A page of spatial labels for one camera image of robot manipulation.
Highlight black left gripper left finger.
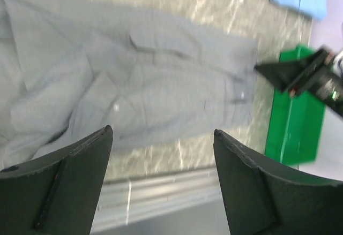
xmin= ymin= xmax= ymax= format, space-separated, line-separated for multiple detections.
xmin=1 ymin=125 xmax=113 ymax=234

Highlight aluminium mounting rail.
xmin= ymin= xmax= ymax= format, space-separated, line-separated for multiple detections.
xmin=91 ymin=167 xmax=222 ymax=234

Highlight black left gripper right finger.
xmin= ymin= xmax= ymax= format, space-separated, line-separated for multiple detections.
xmin=213 ymin=130 xmax=342 ymax=234

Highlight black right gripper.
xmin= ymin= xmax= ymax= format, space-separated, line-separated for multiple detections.
xmin=254 ymin=47 xmax=342 ymax=117

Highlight green plastic tray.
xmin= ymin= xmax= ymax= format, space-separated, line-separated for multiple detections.
xmin=264 ymin=44 xmax=326 ymax=166

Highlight grey long sleeve shirt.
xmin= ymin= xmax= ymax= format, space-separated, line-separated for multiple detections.
xmin=1 ymin=0 xmax=257 ymax=168

